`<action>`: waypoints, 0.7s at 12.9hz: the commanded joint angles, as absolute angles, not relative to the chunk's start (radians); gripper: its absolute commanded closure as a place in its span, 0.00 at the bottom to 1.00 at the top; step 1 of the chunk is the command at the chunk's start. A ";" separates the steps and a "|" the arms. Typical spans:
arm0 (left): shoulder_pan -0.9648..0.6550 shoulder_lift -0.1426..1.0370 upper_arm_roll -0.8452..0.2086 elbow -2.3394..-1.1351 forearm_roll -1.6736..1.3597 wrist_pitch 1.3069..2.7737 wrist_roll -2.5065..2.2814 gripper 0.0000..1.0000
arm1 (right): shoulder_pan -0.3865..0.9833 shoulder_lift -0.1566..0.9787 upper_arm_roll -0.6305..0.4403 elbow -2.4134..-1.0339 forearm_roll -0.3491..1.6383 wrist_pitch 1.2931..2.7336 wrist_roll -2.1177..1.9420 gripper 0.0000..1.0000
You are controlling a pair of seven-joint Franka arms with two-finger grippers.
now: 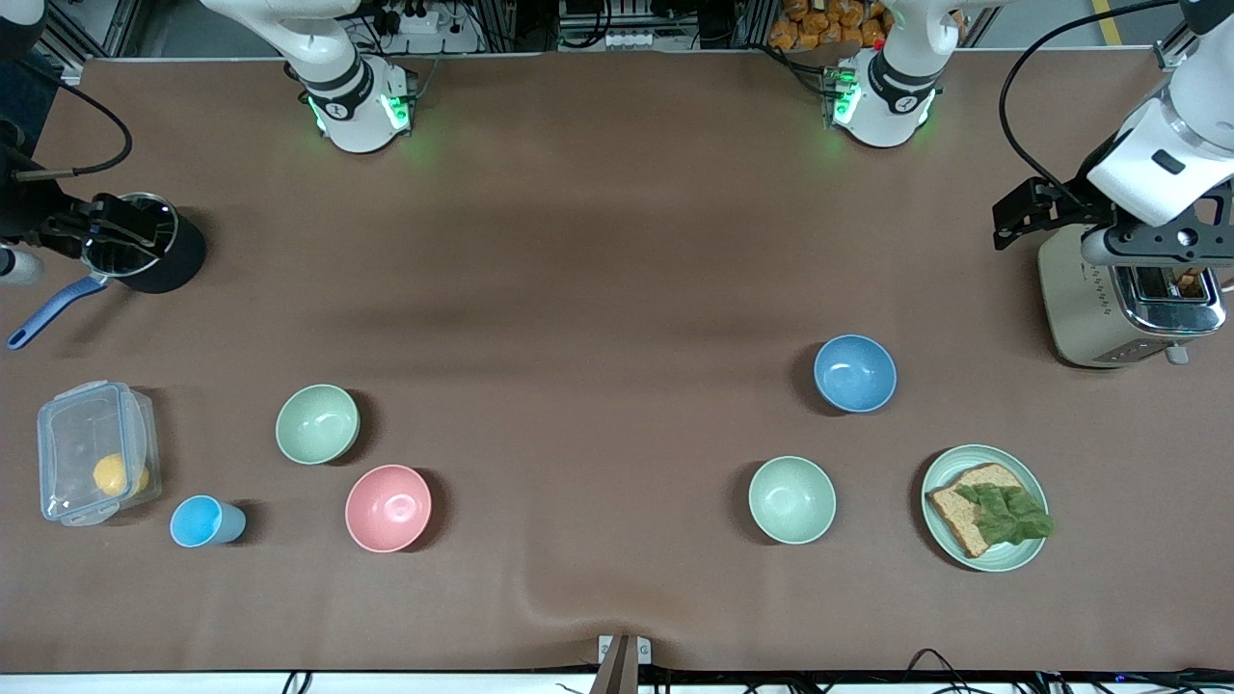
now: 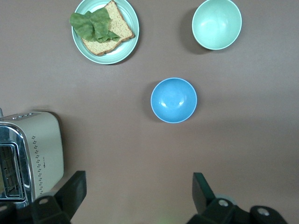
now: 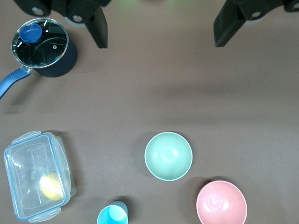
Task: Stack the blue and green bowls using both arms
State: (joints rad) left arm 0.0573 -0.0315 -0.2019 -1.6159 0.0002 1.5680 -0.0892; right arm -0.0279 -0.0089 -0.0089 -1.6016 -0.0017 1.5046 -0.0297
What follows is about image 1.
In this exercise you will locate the silver beige toaster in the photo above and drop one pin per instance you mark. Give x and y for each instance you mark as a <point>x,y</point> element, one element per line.
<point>1075,308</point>

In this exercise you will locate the brown table mat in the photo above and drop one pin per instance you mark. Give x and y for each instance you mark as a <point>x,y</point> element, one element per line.
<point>598,318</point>

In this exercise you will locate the brown bread slice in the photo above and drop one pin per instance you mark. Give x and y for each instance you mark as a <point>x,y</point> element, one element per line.
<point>954,511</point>

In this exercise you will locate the toast slice in toaster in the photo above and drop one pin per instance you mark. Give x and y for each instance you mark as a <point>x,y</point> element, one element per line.
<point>1188,281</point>

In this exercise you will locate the blue plastic cup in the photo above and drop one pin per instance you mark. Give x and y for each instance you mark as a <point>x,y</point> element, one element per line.
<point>198,521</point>

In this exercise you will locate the light green bowl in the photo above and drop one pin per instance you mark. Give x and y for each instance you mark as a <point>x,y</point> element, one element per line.
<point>792,500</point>
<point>316,424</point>

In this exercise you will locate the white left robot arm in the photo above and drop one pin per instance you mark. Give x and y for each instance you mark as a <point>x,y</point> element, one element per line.
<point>887,106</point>

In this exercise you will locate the clear plastic lidded container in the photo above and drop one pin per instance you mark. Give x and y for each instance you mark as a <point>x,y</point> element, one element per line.
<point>72,434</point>

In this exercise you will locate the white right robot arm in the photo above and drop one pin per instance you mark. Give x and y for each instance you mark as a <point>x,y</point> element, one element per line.
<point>357,116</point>

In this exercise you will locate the orange snack packets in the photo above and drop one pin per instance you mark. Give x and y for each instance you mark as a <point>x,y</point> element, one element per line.
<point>819,24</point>

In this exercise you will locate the white power strip with plugs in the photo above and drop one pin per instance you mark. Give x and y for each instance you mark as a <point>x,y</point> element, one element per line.
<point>415,19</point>

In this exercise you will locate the brown wedge piece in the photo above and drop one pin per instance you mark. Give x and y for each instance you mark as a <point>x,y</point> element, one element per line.
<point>613,670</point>

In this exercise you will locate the blue bowl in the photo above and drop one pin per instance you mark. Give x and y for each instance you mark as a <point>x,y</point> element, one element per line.
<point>854,374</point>

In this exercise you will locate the metal table edge bracket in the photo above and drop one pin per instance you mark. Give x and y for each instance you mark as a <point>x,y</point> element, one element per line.
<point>644,650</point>

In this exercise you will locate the pink bowl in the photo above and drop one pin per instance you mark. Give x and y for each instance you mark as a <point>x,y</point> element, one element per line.
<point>388,509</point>

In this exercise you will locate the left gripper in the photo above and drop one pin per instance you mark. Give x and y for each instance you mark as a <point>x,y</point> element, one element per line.
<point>1068,201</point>

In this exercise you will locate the green lettuce leaf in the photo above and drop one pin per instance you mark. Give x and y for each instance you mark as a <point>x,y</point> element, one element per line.
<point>1007,516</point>

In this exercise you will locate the yellow fruit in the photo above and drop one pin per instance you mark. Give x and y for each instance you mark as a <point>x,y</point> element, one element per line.
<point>114,474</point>

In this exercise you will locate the light green plate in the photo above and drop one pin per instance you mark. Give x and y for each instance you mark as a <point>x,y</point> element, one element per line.
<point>940,540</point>

